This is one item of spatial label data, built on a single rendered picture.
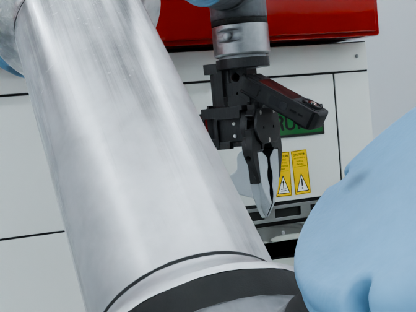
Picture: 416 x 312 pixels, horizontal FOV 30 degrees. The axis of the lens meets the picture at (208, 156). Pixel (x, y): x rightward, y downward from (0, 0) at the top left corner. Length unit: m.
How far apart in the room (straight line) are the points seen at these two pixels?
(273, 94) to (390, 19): 2.17
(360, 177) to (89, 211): 0.14
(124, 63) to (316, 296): 0.23
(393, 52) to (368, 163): 2.89
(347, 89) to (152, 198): 0.97
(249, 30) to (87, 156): 0.66
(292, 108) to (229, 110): 0.08
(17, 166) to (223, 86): 0.31
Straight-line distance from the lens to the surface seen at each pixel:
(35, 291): 1.13
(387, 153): 0.25
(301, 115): 0.99
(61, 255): 1.13
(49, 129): 0.41
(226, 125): 1.02
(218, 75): 1.04
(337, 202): 0.25
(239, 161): 1.02
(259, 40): 1.01
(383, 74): 3.11
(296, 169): 1.23
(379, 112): 3.09
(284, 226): 1.22
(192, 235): 0.32
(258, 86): 1.01
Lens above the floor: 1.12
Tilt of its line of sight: 3 degrees down
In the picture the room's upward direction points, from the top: 5 degrees counter-clockwise
